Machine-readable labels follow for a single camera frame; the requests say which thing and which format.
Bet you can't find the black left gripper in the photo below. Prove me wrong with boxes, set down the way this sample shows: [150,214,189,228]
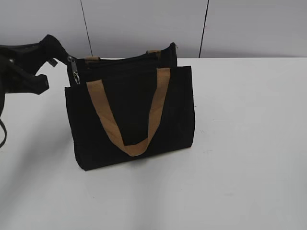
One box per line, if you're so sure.
[0,34,71,94]

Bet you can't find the silver zipper pull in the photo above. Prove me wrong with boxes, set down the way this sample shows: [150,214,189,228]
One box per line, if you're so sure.
[68,56,80,85]

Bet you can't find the black canvas tote bag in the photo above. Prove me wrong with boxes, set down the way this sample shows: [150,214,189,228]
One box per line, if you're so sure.
[65,43,195,171]

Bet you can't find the tan rear bag handle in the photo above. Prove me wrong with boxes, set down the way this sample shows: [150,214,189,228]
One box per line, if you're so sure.
[84,50,161,63]

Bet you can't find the tan bag handle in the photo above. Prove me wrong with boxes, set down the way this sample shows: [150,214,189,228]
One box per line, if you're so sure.
[84,50,161,63]
[86,68,171,157]

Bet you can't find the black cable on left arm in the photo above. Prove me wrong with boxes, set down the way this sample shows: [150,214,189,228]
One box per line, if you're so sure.
[0,93,8,149]

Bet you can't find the tan front bag handle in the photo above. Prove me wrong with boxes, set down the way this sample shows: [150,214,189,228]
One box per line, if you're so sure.
[86,68,171,157]

